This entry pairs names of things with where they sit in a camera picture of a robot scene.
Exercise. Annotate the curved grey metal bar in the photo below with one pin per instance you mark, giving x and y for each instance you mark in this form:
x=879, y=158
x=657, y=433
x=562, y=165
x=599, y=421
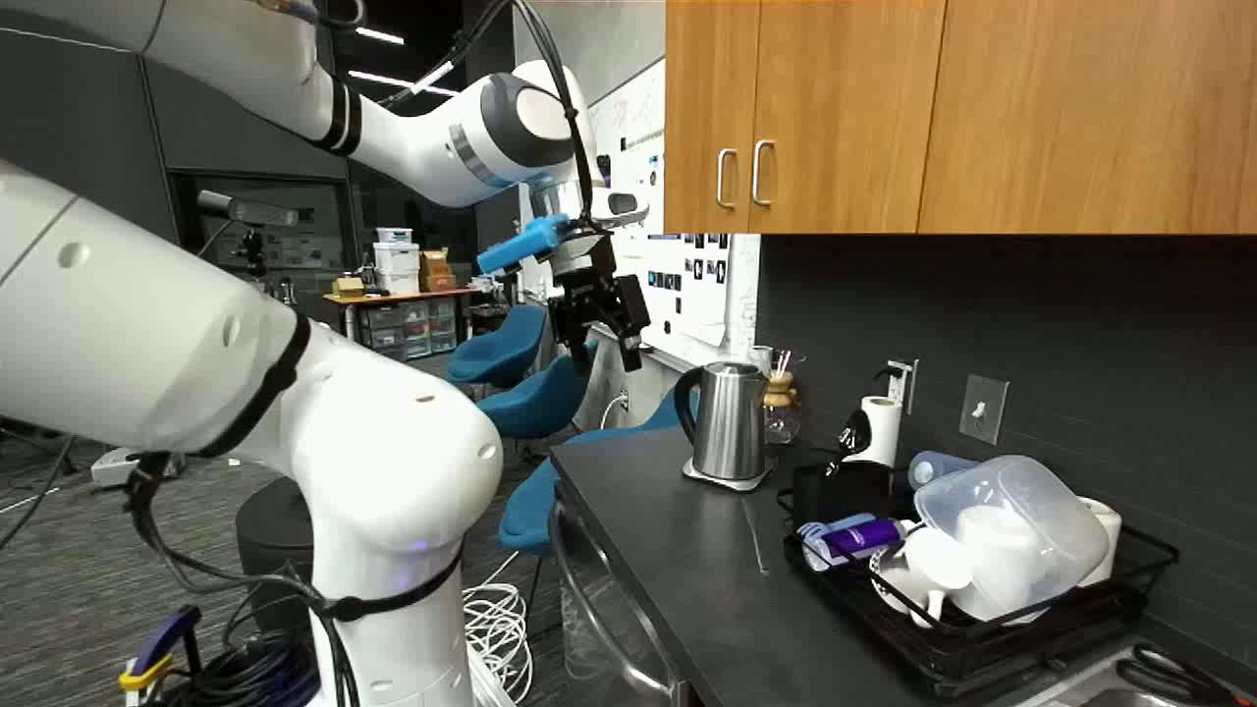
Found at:
x=593, y=612

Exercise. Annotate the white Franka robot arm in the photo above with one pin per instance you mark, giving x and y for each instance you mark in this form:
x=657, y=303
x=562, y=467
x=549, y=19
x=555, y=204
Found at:
x=131, y=326

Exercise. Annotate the plastic drawer unit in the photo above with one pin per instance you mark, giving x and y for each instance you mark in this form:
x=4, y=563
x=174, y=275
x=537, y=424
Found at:
x=413, y=332

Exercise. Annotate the glass jar with brown band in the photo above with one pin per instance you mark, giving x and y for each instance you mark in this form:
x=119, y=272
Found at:
x=782, y=405

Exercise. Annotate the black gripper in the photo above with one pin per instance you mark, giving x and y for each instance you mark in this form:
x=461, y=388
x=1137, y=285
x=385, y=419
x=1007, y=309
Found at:
x=593, y=295

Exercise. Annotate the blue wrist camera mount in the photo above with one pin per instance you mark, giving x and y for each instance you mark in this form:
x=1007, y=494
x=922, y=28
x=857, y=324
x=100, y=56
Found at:
x=524, y=244

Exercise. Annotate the clear plastic food container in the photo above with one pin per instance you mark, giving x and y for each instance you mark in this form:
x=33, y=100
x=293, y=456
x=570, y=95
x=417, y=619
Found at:
x=1007, y=505

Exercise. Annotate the wooden table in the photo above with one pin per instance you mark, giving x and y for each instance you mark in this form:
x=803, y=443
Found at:
x=393, y=301

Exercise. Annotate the stainless steel sink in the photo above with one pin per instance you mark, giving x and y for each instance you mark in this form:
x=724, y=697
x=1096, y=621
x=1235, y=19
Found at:
x=1100, y=690

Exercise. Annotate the white storage box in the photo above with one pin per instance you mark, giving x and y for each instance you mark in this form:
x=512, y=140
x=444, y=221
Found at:
x=393, y=259

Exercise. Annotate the whiteboard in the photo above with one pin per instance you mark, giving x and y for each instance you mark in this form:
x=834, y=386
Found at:
x=652, y=170

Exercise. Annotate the brown cardboard box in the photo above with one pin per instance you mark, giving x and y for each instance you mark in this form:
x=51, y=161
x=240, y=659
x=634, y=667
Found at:
x=436, y=272

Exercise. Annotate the stainless steel electric kettle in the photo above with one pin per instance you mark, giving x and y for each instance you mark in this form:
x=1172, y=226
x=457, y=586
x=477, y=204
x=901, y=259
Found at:
x=724, y=419

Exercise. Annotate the dark monitor screen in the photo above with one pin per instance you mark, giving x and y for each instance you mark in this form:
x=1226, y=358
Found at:
x=256, y=242

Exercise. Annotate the ceiling light strip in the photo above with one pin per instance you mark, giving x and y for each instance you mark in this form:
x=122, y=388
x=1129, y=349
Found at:
x=377, y=31
x=398, y=78

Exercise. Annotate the purple cup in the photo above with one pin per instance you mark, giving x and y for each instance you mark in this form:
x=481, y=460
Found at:
x=864, y=536

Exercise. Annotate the blue and yellow tool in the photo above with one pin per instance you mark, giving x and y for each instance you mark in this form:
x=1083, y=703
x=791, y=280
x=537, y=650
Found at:
x=163, y=650

